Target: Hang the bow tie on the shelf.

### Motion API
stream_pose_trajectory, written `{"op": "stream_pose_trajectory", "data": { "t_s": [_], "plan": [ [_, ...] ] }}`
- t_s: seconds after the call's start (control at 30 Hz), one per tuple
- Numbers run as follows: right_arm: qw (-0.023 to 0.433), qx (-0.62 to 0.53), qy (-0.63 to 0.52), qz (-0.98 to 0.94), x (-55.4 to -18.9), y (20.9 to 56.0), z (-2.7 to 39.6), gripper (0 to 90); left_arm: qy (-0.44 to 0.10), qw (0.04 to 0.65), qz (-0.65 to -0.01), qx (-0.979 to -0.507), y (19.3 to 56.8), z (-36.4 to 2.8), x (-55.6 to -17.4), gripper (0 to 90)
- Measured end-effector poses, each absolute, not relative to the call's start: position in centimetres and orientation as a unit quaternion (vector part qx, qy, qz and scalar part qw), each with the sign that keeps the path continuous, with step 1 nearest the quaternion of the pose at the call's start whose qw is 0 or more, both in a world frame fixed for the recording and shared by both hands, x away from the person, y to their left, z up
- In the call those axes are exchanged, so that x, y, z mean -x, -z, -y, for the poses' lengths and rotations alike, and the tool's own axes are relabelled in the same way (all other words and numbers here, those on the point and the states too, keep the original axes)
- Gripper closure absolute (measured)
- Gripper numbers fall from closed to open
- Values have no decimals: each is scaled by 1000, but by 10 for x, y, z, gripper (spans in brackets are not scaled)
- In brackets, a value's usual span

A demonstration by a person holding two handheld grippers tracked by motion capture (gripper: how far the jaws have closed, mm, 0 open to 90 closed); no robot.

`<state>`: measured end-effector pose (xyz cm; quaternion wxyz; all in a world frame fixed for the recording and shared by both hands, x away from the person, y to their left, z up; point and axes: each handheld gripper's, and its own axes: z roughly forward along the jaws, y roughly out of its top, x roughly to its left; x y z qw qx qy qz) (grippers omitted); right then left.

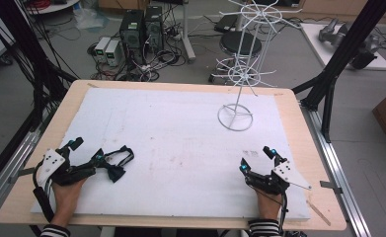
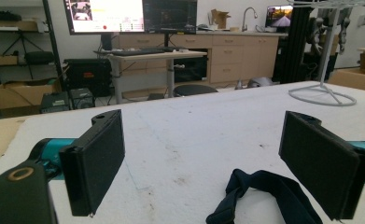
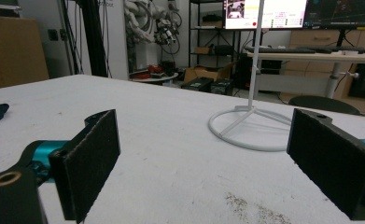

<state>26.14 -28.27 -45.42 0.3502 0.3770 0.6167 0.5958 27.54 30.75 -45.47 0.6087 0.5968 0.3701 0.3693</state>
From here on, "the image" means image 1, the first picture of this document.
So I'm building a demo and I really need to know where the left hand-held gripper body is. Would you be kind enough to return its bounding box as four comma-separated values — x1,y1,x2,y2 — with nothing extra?
36,146,98,188

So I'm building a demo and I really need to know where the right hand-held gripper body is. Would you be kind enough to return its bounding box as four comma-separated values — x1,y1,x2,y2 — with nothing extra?
244,160,313,196

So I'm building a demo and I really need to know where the black bow tie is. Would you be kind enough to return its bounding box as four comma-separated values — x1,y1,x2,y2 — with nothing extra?
96,144,136,185

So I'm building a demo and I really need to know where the person's right hand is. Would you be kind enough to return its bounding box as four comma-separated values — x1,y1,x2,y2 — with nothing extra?
254,189,283,222

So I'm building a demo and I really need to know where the person's left hand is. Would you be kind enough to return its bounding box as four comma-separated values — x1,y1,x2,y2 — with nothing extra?
50,177,88,228

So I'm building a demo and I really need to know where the metal clamp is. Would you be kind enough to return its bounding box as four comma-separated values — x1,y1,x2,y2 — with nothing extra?
7,167,37,185
319,180,344,196

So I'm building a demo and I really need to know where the strip of tape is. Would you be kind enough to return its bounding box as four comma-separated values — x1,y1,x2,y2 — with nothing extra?
305,199,333,227

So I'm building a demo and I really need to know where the white foam mat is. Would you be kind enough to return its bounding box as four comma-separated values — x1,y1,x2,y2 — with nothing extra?
31,87,312,222

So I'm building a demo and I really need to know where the grey power supply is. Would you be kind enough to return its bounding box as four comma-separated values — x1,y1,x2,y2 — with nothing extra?
94,36,112,63
104,39,121,67

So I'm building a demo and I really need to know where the black round stool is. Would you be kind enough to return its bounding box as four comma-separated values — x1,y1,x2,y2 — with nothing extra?
208,31,265,85

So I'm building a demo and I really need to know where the white floor board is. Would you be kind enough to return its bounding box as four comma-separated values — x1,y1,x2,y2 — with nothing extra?
300,22,386,72

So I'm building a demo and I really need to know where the black computer tower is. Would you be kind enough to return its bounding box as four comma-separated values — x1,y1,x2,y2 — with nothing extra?
144,4,165,53
118,9,146,65

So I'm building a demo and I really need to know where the clear plastic bag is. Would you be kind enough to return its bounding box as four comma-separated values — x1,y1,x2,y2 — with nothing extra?
73,7,111,32

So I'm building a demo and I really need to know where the black flat case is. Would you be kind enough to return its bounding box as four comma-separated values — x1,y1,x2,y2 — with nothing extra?
213,13,240,34

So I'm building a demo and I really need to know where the round white table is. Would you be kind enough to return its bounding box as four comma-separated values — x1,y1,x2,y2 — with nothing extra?
25,0,82,16

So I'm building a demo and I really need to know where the grey desk leg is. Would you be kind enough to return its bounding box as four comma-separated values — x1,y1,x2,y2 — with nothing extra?
180,0,197,64

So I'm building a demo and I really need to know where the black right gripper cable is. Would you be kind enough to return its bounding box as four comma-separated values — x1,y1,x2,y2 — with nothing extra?
277,192,289,237

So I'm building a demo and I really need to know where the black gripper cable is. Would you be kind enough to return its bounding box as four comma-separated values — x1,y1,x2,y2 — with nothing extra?
277,192,289,237
32,160,56,223

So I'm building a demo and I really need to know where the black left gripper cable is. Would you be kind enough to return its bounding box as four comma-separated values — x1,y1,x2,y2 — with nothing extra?
32,160,56,223

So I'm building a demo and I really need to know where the aluminium rail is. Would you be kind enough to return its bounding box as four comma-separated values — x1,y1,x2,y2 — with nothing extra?
0,108,55,215
299,101,373,237

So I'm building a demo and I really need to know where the white wire display rack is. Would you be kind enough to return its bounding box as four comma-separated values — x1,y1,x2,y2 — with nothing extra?
209,0,303,132

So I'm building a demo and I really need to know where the black frame strut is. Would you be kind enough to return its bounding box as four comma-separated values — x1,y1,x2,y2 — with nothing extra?
0,0,79,133
291,0,386,144

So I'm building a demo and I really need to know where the tangle of floor cables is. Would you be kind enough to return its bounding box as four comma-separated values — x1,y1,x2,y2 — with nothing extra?
87,31,186,83

